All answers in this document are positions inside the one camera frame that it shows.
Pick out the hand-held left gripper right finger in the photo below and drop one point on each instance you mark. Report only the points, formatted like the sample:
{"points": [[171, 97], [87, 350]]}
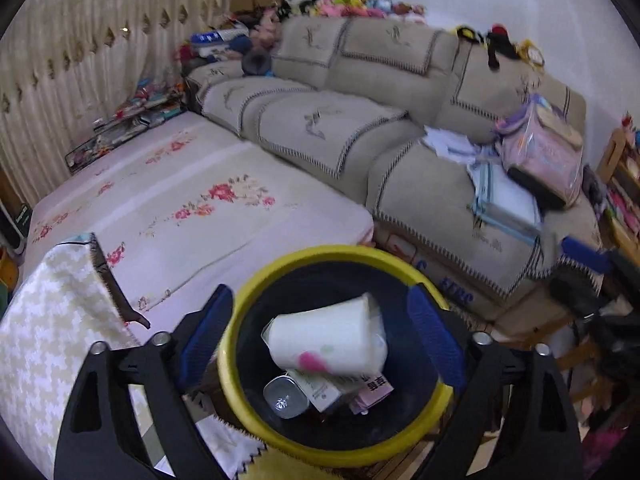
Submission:
{"points": [[435, 335]]}

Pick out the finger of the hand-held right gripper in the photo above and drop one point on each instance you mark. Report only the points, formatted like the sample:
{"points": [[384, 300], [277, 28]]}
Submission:
{"points": [[585, 255]]}

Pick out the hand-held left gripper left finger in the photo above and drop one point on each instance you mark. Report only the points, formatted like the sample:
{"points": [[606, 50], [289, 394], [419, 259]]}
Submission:
{"points": [[205, 345]]}

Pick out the yellow rimmed black bin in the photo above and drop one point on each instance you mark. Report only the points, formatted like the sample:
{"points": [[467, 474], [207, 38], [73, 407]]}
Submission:
{"points": [[400, 410]]}

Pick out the white paper cup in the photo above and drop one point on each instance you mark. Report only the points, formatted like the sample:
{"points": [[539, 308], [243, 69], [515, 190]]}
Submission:
{"points": [[325, 335]]}

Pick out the printed cardboard box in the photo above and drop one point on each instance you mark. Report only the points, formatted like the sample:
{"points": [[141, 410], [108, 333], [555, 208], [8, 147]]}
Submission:
{"points": [[450, 280]]}

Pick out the wooden shelf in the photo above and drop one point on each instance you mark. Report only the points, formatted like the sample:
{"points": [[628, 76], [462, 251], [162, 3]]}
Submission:
{"points": [[622, 195]]}

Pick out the grey white lettered cloth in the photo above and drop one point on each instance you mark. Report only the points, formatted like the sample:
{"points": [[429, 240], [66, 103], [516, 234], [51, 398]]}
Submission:
{"points": [[225, 440]]}

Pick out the folded white blue cloths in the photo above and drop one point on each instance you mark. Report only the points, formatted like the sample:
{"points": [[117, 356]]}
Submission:
{"points": [[505, 200]]}

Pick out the floral bed mattress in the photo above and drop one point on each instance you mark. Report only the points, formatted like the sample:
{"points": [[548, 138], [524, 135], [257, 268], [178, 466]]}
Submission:
{"points": [[200, 240]]}

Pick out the pink transparent bag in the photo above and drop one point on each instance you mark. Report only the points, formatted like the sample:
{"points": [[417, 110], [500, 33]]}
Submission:
{"points": [[545, 155]]}

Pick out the white beige patterned cloth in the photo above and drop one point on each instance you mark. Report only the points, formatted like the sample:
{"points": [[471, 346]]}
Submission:
{"points": [[40, 335]]}

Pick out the beige sofa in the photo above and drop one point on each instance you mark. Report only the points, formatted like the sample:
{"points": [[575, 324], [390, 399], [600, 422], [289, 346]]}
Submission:
{"points": [[325, 130]]}

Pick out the pile of books and toys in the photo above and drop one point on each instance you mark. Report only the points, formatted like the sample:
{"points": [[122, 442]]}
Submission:
{"points": [[130, 115]]}

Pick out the grey round cushion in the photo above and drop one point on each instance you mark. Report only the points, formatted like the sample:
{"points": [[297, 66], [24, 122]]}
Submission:
{"points": [[257, 62]]}

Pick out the beige curtain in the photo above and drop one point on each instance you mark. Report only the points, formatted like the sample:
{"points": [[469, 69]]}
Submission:
{"points": [[75, 60]]}

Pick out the pile of plush toys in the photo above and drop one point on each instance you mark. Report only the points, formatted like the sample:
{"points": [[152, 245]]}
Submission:
{"points": [[350, 0]]}

